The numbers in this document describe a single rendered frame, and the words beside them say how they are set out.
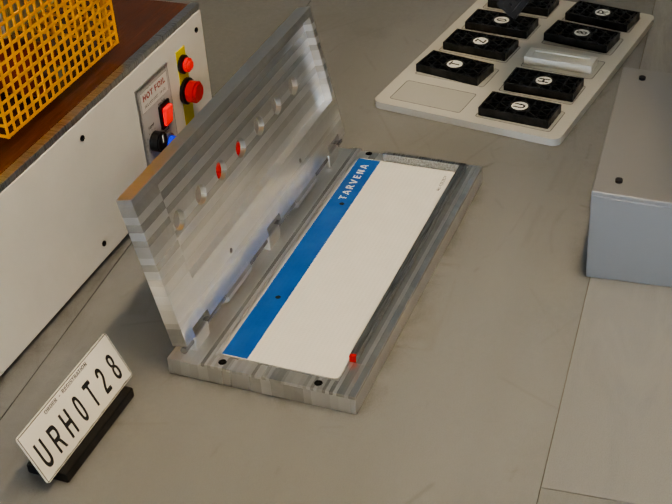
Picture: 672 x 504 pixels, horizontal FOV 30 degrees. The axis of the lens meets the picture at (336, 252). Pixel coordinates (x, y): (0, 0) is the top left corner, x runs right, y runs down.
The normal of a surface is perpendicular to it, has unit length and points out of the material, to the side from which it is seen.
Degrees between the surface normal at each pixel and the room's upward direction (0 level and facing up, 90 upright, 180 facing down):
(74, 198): 90
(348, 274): 0
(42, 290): 90
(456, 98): 0
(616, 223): 90
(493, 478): 0
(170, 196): 79
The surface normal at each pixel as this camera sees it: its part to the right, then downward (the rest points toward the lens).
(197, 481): -0.06, -0.81
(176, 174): 0.90, 0.00
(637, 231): -0.29, 0.57
